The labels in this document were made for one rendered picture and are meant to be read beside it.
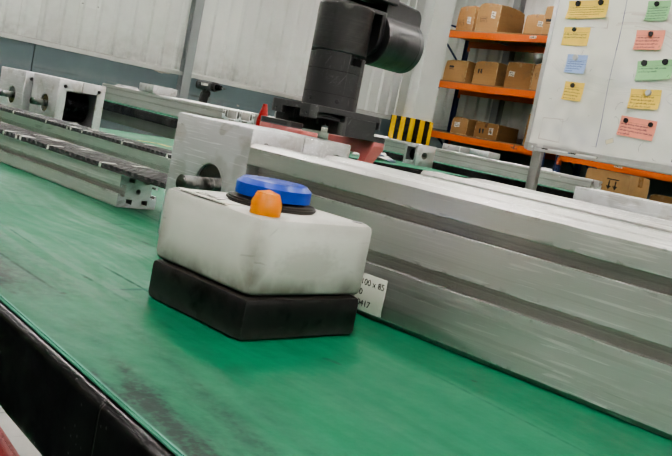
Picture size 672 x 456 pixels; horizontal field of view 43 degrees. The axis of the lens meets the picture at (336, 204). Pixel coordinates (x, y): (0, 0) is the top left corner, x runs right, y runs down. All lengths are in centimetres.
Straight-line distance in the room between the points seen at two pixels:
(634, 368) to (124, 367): 23
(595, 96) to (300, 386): 369
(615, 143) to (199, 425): 366
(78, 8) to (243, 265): 1189
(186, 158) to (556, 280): 32
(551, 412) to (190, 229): 19
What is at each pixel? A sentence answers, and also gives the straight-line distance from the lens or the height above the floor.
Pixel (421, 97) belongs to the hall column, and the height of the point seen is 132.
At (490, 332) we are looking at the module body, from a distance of 46.
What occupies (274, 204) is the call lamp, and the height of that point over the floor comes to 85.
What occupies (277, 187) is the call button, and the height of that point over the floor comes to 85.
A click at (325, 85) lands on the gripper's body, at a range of 86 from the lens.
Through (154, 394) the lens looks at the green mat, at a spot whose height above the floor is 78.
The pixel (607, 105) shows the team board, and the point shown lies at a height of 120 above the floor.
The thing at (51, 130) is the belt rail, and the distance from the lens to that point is 130.
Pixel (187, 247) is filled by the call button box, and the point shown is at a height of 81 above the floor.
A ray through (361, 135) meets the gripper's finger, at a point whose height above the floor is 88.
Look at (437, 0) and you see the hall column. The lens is 882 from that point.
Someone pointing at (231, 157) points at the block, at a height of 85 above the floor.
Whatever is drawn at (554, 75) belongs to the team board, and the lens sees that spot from 416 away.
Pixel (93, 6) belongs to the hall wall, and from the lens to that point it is 1235.
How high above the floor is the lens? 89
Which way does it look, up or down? 5 degrees down
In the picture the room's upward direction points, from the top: 11 degrees clockwise
